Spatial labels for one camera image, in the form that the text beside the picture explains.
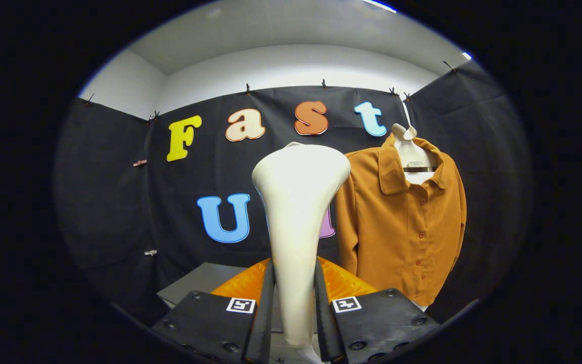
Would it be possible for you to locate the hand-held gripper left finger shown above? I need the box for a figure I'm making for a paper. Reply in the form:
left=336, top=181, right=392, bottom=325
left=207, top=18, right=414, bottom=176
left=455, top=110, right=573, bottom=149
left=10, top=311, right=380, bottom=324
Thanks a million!
left=151, top=258, right=276, bottom=364

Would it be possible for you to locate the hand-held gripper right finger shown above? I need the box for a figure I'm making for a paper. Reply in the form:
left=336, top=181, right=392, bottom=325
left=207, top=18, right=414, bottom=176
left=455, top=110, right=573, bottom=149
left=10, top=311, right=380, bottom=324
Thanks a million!
left=314, top=258, right=441, bottom=364

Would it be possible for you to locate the orange button-up shirt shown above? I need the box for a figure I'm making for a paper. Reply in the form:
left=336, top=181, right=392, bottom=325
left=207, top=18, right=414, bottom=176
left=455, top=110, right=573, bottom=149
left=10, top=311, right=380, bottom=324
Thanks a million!
left=335, top=133, right=467, bottom=307

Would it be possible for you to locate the grey cabinet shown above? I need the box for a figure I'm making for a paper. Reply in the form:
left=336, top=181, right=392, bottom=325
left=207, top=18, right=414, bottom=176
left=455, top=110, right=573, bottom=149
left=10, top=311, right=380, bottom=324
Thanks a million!
left=156, top=262, right=322, bottom=364

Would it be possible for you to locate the black backdrop cloth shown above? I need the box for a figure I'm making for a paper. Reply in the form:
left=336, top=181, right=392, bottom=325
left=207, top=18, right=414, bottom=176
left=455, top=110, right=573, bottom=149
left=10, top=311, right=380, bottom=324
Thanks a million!
left=54, top=60, right=533, bottom=324

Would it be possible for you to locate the white mannequin hanger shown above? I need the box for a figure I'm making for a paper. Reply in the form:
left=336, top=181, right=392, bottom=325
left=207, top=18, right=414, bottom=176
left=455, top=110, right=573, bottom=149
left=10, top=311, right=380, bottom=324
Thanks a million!
left=391, top=101, right=441, bottom=185

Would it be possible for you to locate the row of black cloth clips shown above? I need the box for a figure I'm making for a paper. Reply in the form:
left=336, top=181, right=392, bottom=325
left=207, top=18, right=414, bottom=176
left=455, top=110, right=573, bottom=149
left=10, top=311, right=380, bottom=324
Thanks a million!
left=84, top=61, right=457, bottom=123

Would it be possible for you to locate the long ceiling light strip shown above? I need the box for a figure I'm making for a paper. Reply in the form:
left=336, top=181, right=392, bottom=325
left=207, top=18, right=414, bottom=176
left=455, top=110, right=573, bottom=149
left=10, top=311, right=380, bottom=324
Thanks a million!
left=361, top=0, right=398, bottom=14

